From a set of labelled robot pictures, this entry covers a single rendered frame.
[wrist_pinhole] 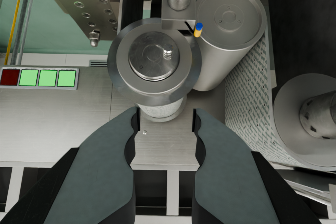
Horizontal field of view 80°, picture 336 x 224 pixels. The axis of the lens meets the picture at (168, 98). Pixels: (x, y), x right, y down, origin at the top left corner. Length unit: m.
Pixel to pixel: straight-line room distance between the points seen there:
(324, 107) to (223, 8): 0.21
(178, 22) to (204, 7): 0.07
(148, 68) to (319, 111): 0.23
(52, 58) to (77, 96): 3.00
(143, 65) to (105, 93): 0.38
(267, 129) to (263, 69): 0.10
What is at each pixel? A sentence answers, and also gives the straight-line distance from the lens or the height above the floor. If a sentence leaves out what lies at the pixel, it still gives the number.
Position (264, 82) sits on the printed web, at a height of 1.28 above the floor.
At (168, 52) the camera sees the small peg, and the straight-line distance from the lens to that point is 0.27.
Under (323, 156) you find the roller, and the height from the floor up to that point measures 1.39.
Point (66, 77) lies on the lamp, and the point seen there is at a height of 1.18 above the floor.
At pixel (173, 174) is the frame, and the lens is 0.63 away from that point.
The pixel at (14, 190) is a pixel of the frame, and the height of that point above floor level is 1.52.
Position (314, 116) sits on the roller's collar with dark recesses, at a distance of 0.33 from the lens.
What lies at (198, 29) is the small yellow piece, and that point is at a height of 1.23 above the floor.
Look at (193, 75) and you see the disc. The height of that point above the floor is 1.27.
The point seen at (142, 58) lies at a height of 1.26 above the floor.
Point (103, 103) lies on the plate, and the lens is 0.66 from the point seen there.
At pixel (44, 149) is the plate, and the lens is 0.72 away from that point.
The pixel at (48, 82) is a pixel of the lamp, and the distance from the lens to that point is 0.74.
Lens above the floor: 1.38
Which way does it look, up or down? 12 degrees down
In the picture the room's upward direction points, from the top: 179 degrees counter-clockwise
